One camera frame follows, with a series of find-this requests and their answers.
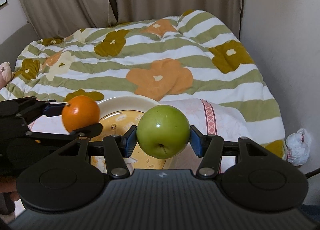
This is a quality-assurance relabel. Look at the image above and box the orange mandarin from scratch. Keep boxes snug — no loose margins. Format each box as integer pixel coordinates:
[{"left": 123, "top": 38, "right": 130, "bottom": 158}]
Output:
[{"left": 61, "top": 96, "right": 100, "bottom": 132}]

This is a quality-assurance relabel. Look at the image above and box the large green apple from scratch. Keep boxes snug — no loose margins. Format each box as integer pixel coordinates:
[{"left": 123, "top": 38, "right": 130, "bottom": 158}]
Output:
[{"left": 137, "top": 105, "right": 190, "bottom": 159}]

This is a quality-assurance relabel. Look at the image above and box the cream and yellow bowl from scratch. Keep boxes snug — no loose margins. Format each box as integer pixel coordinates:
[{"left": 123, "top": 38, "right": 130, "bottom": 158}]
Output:
[{"left": 92, "top": 95, "right": 166, "bottom": 173}]

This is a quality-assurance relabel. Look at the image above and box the pink floral towel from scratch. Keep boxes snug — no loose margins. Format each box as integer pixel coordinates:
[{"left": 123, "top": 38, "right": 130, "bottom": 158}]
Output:
[{"left": 29, "top": 99, "right": 249, "bottom": 171}]

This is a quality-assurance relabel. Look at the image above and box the pink plush toy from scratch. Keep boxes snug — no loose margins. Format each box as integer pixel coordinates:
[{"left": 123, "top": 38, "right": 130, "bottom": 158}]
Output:
[{"left": 0, "top": 62, "right": 13, "bottom": 89}]

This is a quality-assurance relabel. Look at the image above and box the grey bed headboard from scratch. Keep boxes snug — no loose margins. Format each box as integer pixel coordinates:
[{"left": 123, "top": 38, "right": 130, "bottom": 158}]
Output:
[{"left": 0, "top": 23, "right": 40, "bottom": 70}]

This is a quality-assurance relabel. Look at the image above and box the white plastic bag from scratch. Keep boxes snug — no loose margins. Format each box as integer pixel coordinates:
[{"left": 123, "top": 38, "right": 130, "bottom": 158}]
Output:
[{"left": 285, "top": 128, "right": 312, "bottom": 166}]

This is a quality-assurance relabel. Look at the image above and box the floral striped comforter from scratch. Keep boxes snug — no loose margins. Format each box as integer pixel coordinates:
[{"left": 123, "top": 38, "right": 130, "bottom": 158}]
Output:
[{"left": 1, "top": 10, "right": 285, "bottom": 157}]

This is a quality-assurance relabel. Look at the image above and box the black cable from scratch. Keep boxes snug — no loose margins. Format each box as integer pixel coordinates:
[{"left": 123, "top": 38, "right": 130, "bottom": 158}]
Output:
[{"left": 304, "top": 169, "right": 320, "bottom": 179}]

